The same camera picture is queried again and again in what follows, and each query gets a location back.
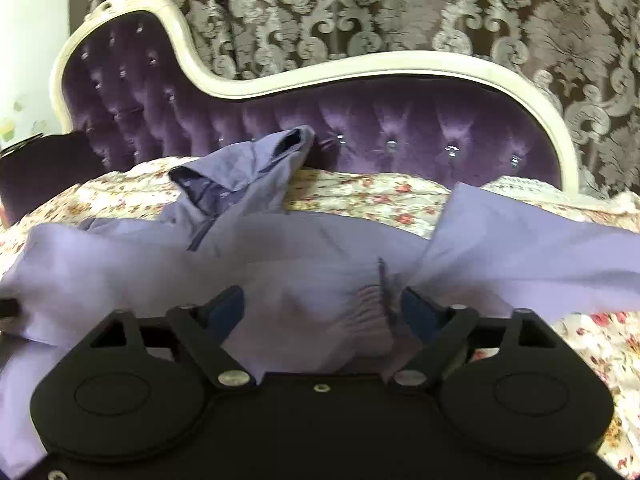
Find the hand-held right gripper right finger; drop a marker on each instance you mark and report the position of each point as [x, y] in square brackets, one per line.
[420, 310]

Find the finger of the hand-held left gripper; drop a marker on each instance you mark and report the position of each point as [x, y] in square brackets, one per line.
[7, 308]

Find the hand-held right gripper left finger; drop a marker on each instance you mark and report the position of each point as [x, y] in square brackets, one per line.
[227, 306]

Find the lavender pants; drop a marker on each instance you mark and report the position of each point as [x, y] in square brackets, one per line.
[300, 250]

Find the floral printed blanket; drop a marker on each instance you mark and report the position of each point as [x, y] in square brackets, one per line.
[360, 195]

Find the white lace sofa cover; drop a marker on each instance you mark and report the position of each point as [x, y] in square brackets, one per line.
[530, 182]

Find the brown damask curtain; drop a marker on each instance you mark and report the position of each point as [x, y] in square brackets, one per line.
[400, 10]

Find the cupcake wall sticker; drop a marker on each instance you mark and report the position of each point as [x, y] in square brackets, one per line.
[6, 129]

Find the purple tufted sofa white frame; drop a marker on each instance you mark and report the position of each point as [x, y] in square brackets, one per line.
[400, 120]

